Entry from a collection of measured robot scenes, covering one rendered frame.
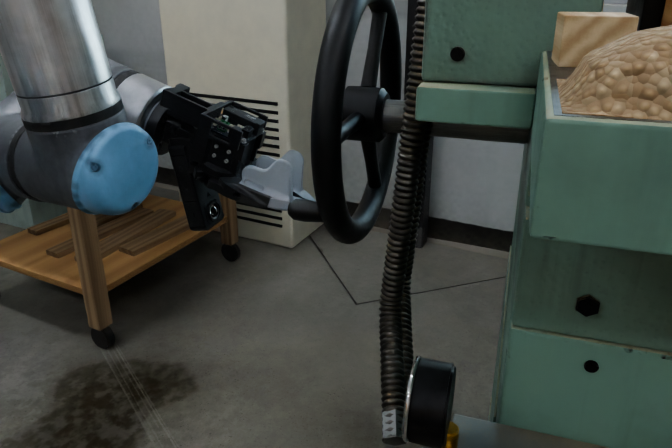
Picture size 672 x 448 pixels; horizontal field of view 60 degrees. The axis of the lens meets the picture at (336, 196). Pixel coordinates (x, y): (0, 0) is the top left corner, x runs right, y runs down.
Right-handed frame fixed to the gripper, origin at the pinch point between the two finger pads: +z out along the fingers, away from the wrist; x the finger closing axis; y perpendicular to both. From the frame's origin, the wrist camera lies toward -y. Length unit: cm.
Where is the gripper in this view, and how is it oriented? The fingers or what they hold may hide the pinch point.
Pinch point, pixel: (305, 208)
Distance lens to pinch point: 67.7
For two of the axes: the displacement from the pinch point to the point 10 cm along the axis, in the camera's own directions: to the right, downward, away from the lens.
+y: 3.2, -8.3, -4.5
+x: 3.0, -3.6, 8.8
